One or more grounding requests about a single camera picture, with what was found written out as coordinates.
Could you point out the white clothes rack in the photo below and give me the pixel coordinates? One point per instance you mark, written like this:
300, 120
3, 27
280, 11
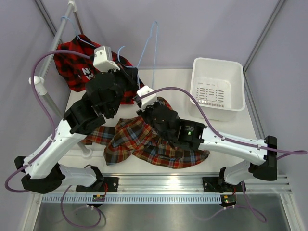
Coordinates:
37, 82

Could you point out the brown plaid shirt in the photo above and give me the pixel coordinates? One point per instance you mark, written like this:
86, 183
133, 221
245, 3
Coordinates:
134, 137

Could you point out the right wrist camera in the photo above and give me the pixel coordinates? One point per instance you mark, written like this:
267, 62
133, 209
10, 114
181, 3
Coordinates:
146, 95

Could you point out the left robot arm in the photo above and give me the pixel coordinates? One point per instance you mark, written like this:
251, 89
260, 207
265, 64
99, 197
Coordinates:
101, 101

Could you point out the white plastic bin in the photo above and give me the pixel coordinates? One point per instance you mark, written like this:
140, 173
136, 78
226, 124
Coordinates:
218, 87

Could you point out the white slotted cable duct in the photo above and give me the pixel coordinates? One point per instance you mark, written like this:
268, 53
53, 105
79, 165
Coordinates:
134, 199

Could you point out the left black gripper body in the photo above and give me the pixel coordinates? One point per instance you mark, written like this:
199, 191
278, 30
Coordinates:
121, 79

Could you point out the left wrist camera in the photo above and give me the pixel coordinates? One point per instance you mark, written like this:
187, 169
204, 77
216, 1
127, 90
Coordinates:
103, 60

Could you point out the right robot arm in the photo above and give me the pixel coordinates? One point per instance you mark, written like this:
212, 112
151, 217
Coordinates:
257, 163

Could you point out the aluminium mounting rail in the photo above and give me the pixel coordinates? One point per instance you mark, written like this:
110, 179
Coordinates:
185, 183

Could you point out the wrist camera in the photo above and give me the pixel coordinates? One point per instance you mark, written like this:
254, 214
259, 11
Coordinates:
146, 95
103, 60

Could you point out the red black plaid shirt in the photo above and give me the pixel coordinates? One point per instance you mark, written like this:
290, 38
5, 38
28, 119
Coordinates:
74, 69

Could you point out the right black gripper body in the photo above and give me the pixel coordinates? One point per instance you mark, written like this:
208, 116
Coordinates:
147, 112

